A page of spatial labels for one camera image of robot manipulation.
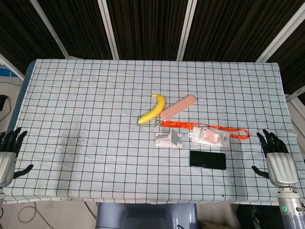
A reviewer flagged white partition frame post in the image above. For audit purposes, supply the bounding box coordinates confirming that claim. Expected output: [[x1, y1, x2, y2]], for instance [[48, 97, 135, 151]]
[[0, 53, 24, 81], [256, 0, 305, 63], [97, 0, 119, 60], [30, 0, 70, 58], [176, 0, 198, 60]]

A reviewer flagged black box device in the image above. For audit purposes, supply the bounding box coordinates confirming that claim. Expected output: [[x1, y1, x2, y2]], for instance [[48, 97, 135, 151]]
[[0, 94, 8, 112]]

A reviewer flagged black bag under table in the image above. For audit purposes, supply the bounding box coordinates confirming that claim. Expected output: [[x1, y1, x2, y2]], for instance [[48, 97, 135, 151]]
[[235, 204, 280, 229]]

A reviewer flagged black smartphone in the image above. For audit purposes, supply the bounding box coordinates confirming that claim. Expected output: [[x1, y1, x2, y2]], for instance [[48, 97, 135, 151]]
[[189, 150, 227, 170]]

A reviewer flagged black floor cable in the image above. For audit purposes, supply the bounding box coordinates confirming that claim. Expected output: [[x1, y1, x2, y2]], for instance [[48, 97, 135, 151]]
[[83, 201, 98, 219]]

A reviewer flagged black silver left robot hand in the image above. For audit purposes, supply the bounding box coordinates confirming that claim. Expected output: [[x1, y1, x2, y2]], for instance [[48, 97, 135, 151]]
[[0, 127, 34, 189]]

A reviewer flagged white phone stand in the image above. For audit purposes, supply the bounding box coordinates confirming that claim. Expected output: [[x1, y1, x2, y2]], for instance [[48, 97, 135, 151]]
[[154, 128, 184, 149]]

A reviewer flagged pink rectangular case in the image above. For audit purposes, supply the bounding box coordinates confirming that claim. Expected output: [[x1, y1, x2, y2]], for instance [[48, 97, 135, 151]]
[[159, 94, 197, 121]]

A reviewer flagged orange lanyard strap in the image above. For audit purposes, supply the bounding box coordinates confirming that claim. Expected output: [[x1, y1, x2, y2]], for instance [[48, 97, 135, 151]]
[[161, 120, 250, 140]]

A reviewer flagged yellow banana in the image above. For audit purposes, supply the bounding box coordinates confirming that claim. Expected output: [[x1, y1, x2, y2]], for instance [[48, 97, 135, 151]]
[[137, 94, 166, 125]]

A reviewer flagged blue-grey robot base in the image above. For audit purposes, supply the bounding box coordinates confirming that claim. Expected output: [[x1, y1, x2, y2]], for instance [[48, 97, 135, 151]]
[[95, 202, 198, 229]]

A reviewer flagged checkered white tablecloth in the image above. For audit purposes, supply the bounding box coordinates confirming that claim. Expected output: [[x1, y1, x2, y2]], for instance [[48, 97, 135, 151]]
[[4, 59, 298, 205]]

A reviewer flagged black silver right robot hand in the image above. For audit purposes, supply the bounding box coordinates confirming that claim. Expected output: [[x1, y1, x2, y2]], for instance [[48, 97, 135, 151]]
[[252, 128, 298, 187]]

